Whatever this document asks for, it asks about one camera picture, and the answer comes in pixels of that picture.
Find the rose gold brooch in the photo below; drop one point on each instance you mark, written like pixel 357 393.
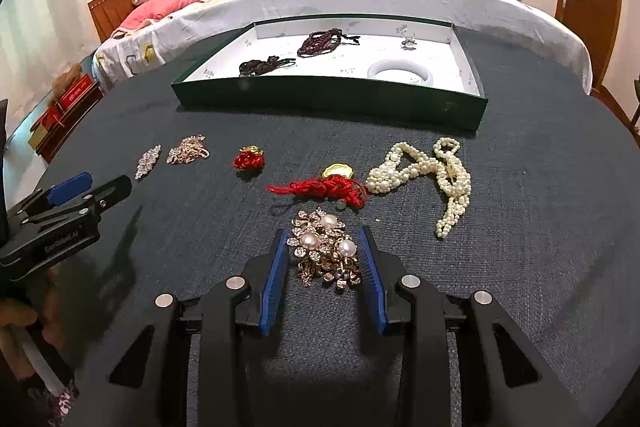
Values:
pixel 185 149

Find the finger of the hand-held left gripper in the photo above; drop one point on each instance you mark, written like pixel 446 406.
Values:
pixel 110 192
pixel 70 187

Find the white jade bangle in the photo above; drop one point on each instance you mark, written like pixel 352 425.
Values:
pixel 400 69

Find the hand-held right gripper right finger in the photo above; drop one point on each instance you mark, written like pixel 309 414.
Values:
pixel 372 277

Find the small red knot pendant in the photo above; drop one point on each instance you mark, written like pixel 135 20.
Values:
pixel 248 159

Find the pearl flower brooch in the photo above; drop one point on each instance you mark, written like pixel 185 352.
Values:
pixel 325 247

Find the brown teddy bear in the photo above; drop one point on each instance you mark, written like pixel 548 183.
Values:
pixel 67 77

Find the silver rhinestone brooch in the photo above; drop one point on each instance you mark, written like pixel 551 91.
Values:
pixel 148 162

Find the sheer striped side curtain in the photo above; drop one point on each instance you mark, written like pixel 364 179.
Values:
pixel 35 32

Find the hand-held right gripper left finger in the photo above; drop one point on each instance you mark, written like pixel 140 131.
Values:
pixel 274 277

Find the green jewelry box tray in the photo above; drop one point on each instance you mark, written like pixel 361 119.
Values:
pixel 325 102

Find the red box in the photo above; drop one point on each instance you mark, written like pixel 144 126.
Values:
pixel 75 94

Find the person's left hand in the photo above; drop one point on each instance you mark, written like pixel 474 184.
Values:
pixel 15 314

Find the wooden nightstand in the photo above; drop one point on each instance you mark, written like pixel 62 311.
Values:
pixel 60 127

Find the dark grey tablecloth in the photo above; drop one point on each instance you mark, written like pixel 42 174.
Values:
pixel 500 257

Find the pink pillow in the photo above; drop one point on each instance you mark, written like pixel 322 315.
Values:
pixel 170 2

